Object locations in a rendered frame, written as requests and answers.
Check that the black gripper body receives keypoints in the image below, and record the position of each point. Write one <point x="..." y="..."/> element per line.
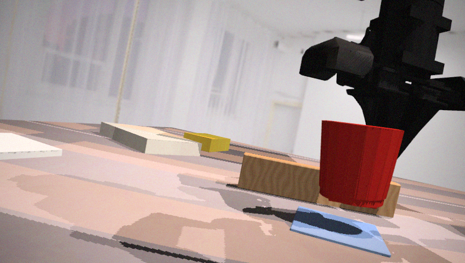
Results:
<point x="407" y="33"/>

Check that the brown wooden bar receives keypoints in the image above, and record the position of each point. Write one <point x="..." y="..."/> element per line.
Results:
<point x="299" y="181"/>

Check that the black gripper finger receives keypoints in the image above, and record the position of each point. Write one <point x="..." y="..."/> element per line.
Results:
<point x="417" y="113"/>
<point x="381" y="107"/>

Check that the red cup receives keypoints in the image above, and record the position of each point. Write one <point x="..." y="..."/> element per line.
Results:
<point x="357" y="162"/>

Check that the yellow rectangular block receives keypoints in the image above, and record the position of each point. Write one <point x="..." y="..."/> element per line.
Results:
<point x="210" y="143"/>

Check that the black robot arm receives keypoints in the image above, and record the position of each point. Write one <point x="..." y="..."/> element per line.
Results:
<point x="368" y="41"/>

